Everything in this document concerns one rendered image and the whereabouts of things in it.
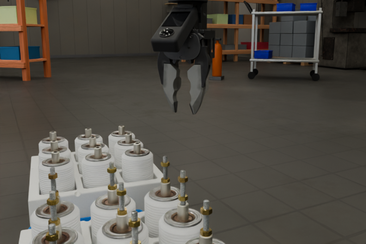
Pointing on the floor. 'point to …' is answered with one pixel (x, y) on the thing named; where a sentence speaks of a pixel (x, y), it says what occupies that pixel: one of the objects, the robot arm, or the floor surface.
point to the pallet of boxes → (293, 37)
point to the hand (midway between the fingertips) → (183, 107)
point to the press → (342, 19)
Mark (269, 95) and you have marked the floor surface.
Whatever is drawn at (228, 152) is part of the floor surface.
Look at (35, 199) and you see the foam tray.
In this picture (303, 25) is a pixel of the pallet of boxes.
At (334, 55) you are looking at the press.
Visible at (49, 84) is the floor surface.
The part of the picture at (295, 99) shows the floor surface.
